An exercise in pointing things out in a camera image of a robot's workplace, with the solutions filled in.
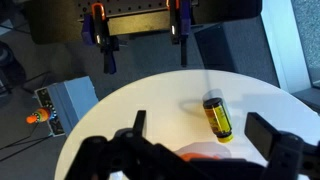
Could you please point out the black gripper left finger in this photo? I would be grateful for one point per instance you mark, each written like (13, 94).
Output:
(140, 121)

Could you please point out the pale window pillar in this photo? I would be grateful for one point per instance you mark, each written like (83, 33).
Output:
(283, 43)

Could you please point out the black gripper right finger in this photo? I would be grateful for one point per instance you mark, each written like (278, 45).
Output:
(263, 133)

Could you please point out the orange black bar clamp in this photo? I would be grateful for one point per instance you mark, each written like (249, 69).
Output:
(178, 23)
(100, 30)

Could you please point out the colourful striped toy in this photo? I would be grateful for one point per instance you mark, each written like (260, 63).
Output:
(38, 115)

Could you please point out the yellow and brown bottle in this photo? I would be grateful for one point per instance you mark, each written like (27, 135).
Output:
(218, 118)

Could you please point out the orange plastic bag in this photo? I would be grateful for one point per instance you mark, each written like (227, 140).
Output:
(203, 154)

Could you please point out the black bulky object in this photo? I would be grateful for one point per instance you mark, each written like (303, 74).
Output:
(50, 20)

